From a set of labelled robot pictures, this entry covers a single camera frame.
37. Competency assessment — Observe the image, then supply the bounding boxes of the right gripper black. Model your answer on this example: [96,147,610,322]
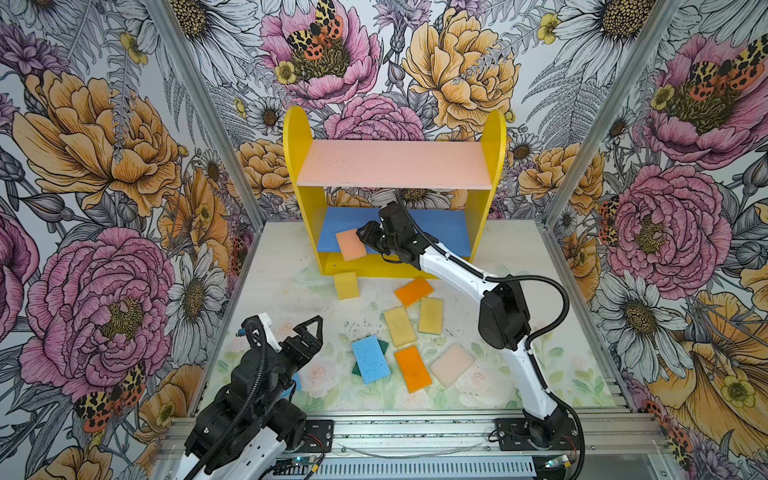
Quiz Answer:
[355,218,400,255]

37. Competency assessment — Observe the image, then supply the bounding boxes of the pink orange sponge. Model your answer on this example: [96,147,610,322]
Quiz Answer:
[335,229,367,262]

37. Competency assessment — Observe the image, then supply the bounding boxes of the large yellow sponge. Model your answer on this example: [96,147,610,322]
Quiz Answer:
[383,307,418,348]

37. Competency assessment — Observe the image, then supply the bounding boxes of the yellow sponge with green back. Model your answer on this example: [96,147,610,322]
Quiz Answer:
[418,297,444,335]

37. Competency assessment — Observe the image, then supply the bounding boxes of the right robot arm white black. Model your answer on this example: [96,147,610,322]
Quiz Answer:
[356,202,585,449]

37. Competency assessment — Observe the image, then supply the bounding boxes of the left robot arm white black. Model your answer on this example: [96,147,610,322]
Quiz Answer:
[174,313,323,479]

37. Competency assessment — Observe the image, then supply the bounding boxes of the small yellow sponge near shelf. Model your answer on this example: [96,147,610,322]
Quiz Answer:
[333,272,360,300]

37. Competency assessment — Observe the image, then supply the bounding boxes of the orange sponge near shelf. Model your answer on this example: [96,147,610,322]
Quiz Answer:
[394,277,434,308]

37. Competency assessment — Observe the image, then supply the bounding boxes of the yellow wooden two-tier shelf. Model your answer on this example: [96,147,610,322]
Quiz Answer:
[283,106,507,278]

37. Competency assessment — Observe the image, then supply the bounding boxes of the green scouring pad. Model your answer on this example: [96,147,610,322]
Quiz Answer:
[352,340,389,377]

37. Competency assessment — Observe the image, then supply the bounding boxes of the blue sponge left front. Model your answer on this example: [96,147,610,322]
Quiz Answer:
[282,374,301,398]

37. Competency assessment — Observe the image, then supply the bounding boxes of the blue cellulose sponge centre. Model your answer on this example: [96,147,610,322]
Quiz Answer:
[351,336,391,385]

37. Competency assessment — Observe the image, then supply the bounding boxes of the orange sponge front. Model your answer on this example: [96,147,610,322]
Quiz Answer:
[394,345,432,394]

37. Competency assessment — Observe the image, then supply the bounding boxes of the pale pink sponge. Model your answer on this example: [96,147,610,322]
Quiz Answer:
[430,344,475,388]

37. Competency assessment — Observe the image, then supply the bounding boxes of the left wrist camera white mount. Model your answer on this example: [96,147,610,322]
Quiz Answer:
[237,313,282,353]

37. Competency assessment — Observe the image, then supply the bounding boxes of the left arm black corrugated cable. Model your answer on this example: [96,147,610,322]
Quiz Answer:
[179,316,271,480]

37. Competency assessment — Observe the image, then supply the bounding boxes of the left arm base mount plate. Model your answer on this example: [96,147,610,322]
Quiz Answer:
[291,419,335,454]

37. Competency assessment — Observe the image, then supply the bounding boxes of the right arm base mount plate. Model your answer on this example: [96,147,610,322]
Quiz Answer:
[487,417,583,451]

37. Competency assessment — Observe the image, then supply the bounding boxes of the left aluminium corner post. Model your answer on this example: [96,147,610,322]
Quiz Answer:
[147,1,266,233]

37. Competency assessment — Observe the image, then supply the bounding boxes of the aluminium corner post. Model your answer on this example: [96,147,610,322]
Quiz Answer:
[542,1,681,227]
[147,1,266,233]

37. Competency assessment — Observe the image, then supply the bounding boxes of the aluminium front rail frame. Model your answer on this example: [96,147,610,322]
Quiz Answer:
[149,410,685,480]

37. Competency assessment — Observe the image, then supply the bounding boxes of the right aluminium corner post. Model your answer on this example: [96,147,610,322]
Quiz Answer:
[542,1,681,227]

